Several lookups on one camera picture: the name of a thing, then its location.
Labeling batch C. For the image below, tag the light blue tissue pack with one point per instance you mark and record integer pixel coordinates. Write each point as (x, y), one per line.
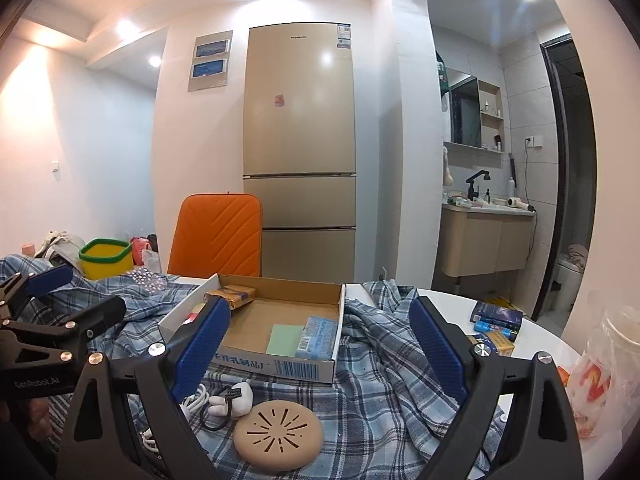
(317, 340)

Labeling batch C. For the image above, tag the blue plaid blanket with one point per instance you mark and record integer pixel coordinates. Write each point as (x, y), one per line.
(384, 415)

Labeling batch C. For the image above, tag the orange chair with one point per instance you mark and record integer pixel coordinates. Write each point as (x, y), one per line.
(217, 233)

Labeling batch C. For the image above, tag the mirror cabinet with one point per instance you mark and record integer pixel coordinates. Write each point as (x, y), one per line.
(473, 111)

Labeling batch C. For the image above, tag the grey striped towel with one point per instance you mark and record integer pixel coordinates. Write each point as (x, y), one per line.
(58, 411)

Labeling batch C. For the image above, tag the beige round silicone pad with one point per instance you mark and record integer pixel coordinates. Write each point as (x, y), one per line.
(278, 436)

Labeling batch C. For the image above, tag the beige refrigerator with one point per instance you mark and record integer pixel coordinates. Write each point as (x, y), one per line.
(299, 148)

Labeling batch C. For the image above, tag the bathroom vanity cabinet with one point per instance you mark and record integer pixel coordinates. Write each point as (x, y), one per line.
(483, 240)

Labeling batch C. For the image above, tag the red gold cigarette pack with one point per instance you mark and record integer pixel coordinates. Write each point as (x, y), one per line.
(195, 311)

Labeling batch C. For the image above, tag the plastic bag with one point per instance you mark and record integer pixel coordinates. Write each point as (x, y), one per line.
(603, 387)

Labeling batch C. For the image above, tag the yellow green basket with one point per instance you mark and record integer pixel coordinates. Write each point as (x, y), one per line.
(104, 257)

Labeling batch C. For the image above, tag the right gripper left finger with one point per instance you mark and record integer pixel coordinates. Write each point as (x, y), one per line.
(100, 440)

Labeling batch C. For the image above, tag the shallow cardboard box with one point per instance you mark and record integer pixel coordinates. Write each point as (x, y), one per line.
(276, 302)

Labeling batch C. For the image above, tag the green sticky note pad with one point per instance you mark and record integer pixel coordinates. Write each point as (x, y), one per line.
(284, 340)

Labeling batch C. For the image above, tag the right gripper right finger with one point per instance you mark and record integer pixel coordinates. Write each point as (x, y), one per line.
(540, 439)

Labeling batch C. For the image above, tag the blue box on table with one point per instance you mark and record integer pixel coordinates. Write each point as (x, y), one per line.
(496, 315)

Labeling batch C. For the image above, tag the blue gold cigarette pack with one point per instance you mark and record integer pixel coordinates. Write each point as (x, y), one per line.
(237, 296)

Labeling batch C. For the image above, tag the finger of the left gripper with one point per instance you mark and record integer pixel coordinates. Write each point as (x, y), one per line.
(19, 290)
(85, 325)

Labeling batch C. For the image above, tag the white plush toy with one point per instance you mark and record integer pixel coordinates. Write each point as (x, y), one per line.
(233, 402)

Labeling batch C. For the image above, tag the wall electrical panels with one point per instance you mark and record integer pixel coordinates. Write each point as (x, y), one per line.
(209, 66)

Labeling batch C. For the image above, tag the white hair dryer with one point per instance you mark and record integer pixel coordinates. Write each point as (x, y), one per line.
(516, 202)

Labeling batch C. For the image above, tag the black faucet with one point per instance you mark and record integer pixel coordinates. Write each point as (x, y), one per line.
(472, 193)

